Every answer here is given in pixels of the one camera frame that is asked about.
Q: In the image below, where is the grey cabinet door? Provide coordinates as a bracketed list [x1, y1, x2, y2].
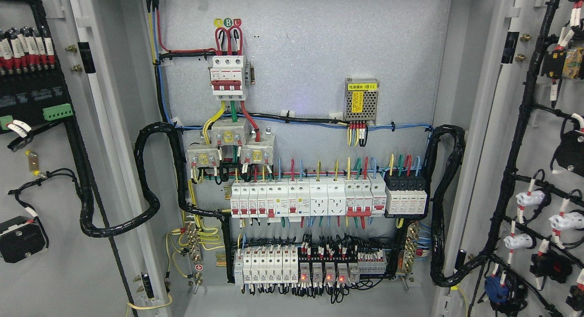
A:
[429, 0, 583, 317]
[0, 0, 174, 317]

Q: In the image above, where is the grey current transformer group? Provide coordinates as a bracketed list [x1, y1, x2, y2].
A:
[187, 117, 275, 168]

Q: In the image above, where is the white socket breaker row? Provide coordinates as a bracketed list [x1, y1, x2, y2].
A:
[229, 177, 387, 222]

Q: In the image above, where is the metal power supply module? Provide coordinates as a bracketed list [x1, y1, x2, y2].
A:
[344, 78, 379, 122]

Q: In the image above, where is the red white main breaker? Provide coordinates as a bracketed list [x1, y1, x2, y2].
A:
[210, 56, 251, 101]

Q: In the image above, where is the relay and terminal row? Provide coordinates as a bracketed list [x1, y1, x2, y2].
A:
[231, 234, 394, 303]

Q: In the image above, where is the black surge protector block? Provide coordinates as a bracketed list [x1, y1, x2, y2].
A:
[384, 173, 428, 218]

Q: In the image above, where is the brass ground terminal bar left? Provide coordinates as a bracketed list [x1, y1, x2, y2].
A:
[184, 221, 203, 295]

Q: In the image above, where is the black cable loom right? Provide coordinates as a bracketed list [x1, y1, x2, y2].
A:
[429, 125, 468, 288]

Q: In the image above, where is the black cable loom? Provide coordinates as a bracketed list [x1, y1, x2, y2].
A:
[429, 125, 468, 288]
[80, 121, 229, 238]

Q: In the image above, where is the black cable loom left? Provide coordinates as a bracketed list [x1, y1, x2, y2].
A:
[80, 121, 229, 238]

